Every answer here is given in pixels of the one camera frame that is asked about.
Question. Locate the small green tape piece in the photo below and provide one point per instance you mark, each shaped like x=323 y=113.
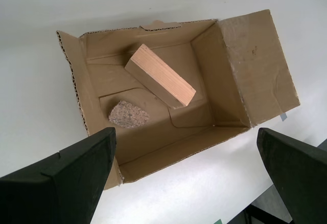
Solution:
x=217 y=221

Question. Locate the grey tape square marker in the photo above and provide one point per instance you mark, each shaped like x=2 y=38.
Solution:
x=283 y=117

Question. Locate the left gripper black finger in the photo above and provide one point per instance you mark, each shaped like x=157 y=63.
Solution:
x=51 y=190
x=301 y=183

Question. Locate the open brown cardboard box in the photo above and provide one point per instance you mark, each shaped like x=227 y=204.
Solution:
x=224 y=86

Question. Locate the speckled pink granite rock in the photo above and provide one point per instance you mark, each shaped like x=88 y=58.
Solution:
x=129 y=115

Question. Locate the light wooden block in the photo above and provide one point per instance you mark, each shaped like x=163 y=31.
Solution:
x=163 y=78

